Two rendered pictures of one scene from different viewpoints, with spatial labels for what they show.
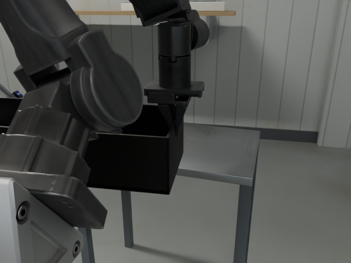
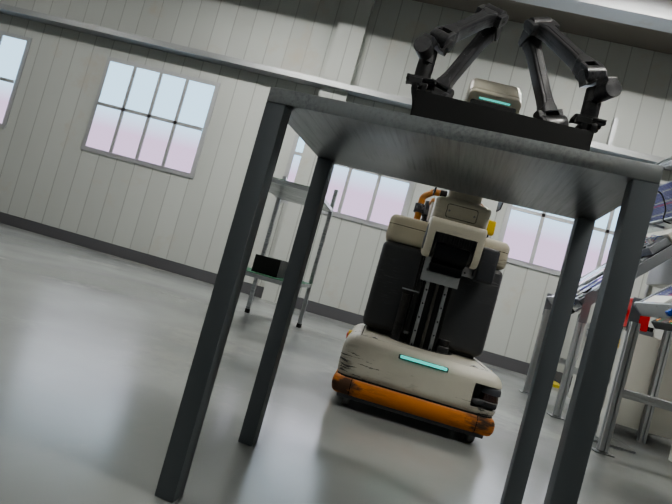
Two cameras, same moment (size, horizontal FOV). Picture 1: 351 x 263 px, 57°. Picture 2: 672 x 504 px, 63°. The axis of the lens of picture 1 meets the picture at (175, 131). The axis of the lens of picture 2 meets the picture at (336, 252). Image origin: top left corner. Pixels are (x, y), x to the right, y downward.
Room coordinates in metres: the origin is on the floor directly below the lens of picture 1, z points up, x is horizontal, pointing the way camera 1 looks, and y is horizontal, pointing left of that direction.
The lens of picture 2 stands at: (2.41, -0.25, 0.49)
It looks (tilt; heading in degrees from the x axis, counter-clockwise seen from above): 2 degrees up; 176
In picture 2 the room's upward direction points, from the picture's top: 16 degrees clockwise
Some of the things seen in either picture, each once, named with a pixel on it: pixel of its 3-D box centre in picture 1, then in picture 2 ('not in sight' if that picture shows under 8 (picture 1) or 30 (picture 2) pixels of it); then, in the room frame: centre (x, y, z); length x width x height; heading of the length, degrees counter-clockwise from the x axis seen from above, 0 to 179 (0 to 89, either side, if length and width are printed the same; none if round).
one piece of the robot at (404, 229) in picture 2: not in sight; (436, 277); (-0.04, 0.39, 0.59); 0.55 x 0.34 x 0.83; 80
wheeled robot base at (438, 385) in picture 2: not in sight; (412, 372); (0.05, 0.37, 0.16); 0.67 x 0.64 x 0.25; 170
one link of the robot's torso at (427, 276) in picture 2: not in sight; (463, 259); (0.23, 0.41, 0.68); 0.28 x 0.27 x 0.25; 80
